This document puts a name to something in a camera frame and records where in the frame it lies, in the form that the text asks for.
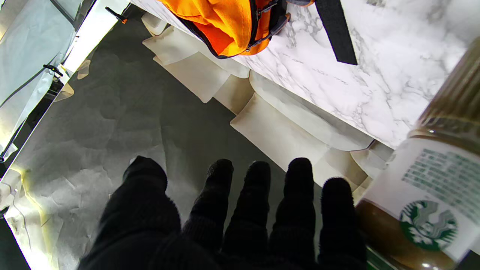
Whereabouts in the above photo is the orange and blue backpack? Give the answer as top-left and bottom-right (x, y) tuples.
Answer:
(159, 0), (359, 66)

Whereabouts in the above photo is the coffee bottle with green cap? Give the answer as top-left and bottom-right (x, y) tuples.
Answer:
(354, 36), (480, 270)

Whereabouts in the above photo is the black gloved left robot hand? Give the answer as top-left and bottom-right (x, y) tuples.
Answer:
(77, 156), (369, 270)

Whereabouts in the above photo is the black spring clamp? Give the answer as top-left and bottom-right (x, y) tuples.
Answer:
(43, 64), (64, 78)
(105, 6), (128, 24)

